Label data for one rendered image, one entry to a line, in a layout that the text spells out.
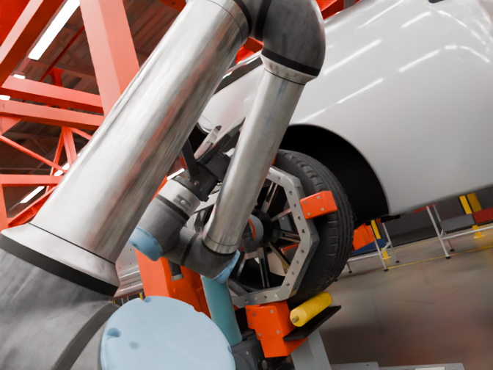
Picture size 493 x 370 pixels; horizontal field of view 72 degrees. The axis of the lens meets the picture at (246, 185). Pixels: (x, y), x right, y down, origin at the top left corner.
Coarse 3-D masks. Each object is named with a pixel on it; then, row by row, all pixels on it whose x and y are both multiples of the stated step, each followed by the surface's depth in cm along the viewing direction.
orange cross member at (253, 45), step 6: (162, 0) 238; (168, 0) 240; (174, 0) 241; (180, 0) 243; (174, 6) 246; (180, 6) 248; (246, 42) 313; (252, 42) 316; (258, 42) 320; (252, 48) 326; (258, 48) 329
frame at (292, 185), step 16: (272, 176) 120; (288, 176) 118; (288, 192) 116; (192, 224) 143; (304, 224) 113; (304, 240) 113; (304, 256) 113; (288, 272) 117; (304, 272) 119; (240, 288) 135; (272, 288) 126; (288, 288) 117; (240, 304) 129; (256, 304) 125
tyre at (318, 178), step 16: (288, 160) 126; (304, 160) 130; (304, 176) 122; (320, 176) 125; (304, 192) 122; (336, 192) 128; (208, 208) 150; (320, 224) 119; (336, 224) 119; (352, 224) 132; (320, 240) 119; (336, 240) 118; (352, 240) 133; (320, 256) 119; (336, 256) 122; (320, 272) 119; (336, 272) 129; (304, 288) 122; (320, 288) 123; (288, 304) 126
